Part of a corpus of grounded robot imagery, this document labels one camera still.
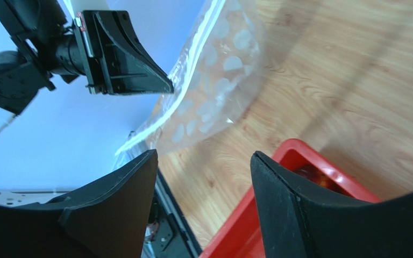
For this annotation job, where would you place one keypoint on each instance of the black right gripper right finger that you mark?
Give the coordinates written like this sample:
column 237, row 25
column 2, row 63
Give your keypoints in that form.
column 301, row 219

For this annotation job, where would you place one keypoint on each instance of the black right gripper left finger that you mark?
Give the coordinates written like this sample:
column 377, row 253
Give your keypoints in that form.
column 105, row 218

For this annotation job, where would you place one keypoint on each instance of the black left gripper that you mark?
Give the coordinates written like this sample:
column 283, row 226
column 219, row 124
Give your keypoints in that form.
column 102, row 46

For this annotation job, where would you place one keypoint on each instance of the clear dotted zip top bag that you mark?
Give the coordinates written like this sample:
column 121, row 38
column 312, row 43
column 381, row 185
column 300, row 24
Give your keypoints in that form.
column 216, row 78

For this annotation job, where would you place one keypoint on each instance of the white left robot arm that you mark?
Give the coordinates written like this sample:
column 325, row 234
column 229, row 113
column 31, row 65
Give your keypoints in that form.
column 26, row 70

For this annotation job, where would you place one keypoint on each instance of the small orange pumpkin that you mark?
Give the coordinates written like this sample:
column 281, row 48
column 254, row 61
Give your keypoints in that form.
column 313, row 174

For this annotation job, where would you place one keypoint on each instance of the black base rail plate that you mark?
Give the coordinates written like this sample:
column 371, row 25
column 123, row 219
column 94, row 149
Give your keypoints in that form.
column 168, row 233

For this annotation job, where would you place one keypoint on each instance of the aluminium base frame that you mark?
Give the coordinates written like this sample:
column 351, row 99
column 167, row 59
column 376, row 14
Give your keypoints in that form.
column 14, row 198

